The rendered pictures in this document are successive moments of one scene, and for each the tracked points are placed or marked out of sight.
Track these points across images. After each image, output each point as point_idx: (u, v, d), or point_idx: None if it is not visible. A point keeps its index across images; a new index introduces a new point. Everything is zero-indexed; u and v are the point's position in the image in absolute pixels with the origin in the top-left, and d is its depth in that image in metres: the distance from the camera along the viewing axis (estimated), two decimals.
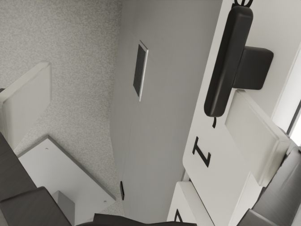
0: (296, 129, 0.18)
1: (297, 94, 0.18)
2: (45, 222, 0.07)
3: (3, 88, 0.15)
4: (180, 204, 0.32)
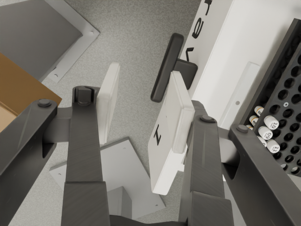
0: None
1: (206, 95, 0.27)
2: (90, 213, 0.07)
3: (90, 86, 0.18)
4: None
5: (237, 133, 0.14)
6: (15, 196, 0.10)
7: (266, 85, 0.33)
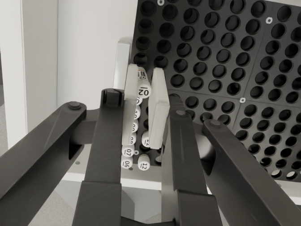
0: None
1: (18, 89, 0.22)
2: (102, 213, 0.07)
3: (112, 88, 0.18)
4: None
5: (210, 128, 0.14)
6: (38, 195, 0.10)
7: None
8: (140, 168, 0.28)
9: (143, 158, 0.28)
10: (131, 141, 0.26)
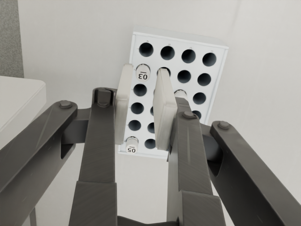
0: None
1: None
2: (98, 213, 0.07)
3: None
4: None
5: (218, 129, 0.14)
6: (31, 195, 0.10)
7: None
8: None
9: None
10: None
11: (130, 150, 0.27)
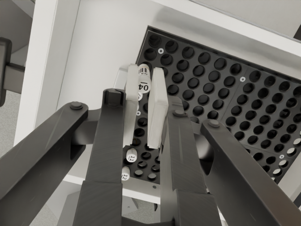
0: None
1: (33, 102, 0.26)
2: (103, 213, 0.07)
3: (112, 88, 0.18)
4: None
5: (209, 128, 0.14)
6: (39, 195, 0.10)
7: None
8: (121, 178, 0.33)
9: (125, 170, 0.33)
10: None
11: None
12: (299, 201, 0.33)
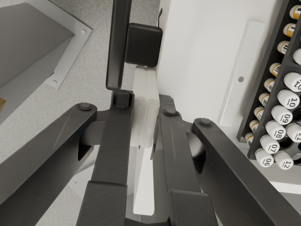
0: None
1: (177, 70, 0.18)
2: (106, 214, 0.07)
3: None
4: None
5: (201, 127, 0.14)
6: (46, 195, 0.10)
7: (275, 47, 0.23)
8: (282, 167, 0.24)
9: (285, 155, 0.24)
10: (280, 134, 0.22)
11: None
12: None
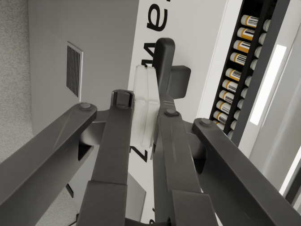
0: (254, 114, 0.28)
1: (211, 98, 0.23)
2: (106, 214, 0.07)
3: None
4: None
5: (201, 127, 0.14)
6: (46, 195, 0.10)
7: (229, 58, 0.32)
8: None
9: None
10: None
11: None
12: (244, 117, 0.29)
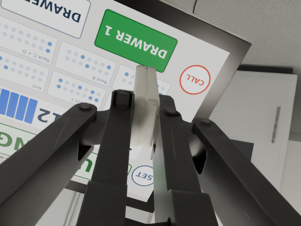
0: None
1: None
2: (106, 214, 0.07)
3: None
4: None
5: (201, 127, 0.14)
6: (46, 195, 0.10)
7: None
8: None
9: None
10: None
11: None
12: None
